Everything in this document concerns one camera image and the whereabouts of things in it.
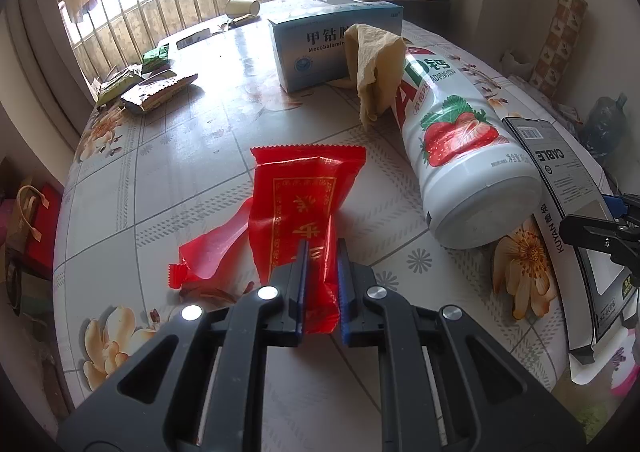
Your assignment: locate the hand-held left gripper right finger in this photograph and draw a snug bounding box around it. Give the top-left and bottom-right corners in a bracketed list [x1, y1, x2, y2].
[336, 238, 587, 452]

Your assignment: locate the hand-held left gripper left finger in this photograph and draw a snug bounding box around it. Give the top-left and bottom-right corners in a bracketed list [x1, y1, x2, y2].
[57, 238, 310, 452]

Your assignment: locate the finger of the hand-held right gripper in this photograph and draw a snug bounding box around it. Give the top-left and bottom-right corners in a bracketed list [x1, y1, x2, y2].
[559, 213, 640, 285]
[605, 192, 640, 219]

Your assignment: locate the black cable box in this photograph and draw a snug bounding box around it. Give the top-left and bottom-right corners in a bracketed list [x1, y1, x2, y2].
[501, 116, 640, 365]

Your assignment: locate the red snack wrapper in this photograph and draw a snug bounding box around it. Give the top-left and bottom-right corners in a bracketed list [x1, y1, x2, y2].
[167, 144, 368, 335]

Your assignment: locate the white strawberry drink bottle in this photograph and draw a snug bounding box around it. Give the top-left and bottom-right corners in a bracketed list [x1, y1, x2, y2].
[395, 46, 545, 250]

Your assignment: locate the light blue medicine box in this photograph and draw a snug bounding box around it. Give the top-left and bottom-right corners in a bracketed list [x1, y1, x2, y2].
[267, 2, 405, 94]

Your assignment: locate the yellow cloth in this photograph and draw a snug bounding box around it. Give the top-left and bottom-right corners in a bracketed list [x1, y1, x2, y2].
[332, 23, 408, 133]

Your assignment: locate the floral tablecloth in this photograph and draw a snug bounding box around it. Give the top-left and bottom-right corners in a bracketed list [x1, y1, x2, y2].
[52, 0, 640, 413]

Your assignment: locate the patterned paper roll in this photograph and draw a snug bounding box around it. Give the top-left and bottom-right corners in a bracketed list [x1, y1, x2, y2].
[531, 0, 588, 100]

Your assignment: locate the white plastic bag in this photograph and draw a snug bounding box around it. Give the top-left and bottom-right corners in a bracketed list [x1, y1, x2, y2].
[500, 49, 531, 78]

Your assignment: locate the brown snack wrapper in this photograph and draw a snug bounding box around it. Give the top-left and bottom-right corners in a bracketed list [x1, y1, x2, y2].
[120, 72, 198, 113]

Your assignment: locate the red gift box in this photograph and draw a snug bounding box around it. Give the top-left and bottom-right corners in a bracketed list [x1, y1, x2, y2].
[25, 182, 63, 278]

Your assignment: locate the small green snack packet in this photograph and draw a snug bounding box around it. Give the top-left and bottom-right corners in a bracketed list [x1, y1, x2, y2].
[141, 44, 172, 74]

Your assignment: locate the flat green snack packet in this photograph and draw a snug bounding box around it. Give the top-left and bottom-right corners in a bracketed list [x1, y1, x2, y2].
[95, 66, 146, 108]

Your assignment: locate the grey cabinet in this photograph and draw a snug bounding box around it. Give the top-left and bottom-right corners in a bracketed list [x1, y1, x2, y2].
[400, 0, 451, 33]

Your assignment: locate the paper cup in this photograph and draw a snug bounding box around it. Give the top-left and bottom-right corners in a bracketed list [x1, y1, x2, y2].
[225, 0, 261, 18]

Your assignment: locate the red gift bag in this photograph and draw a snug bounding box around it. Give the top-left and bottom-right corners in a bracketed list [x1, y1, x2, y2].
[5, 184, 51, 283]

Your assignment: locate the grey curtain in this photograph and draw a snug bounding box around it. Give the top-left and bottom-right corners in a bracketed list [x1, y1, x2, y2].
[10, 0, 96, 133]

